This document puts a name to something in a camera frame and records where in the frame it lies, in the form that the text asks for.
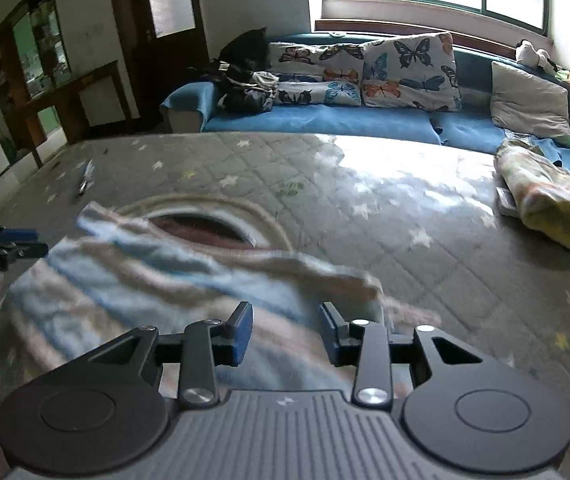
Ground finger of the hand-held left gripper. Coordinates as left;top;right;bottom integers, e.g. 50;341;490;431
0;242;49;274
0;220;38;242

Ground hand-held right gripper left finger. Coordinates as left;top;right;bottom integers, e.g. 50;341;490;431
82;301;255;408

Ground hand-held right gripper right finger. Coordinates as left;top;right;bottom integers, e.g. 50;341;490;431
317;301;486;407

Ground blue striped garment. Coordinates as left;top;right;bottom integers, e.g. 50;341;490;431
2;201;440;396

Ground pile of dark clothes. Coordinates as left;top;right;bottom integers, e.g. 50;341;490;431
202;60;281;113

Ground black pen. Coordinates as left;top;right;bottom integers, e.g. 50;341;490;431
76;159;95;196

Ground grey quilted star table cover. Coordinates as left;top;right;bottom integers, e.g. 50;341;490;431
0;132;570;480

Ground round metal table basin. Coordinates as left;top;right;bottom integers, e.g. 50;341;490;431
125;195;293;253

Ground dark wooden cabinet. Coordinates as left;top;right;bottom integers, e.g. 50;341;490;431
0;0;126;168

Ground blue sofa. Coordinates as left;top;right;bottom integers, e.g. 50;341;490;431
159;32;570;206

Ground dark wooden door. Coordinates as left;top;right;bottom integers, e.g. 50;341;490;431
105;0;211;133

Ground folded yellow and white towels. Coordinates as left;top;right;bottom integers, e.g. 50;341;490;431
494;139;570;258

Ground large butterfly print pillow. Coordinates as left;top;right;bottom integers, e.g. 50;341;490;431
362;32;463;112

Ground black bag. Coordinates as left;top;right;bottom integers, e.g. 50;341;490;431
218;27;272;72

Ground grey pillow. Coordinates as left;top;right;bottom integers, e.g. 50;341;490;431
490;60;570;138

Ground white and black plush toy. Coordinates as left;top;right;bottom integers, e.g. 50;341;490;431
515;40;556;71

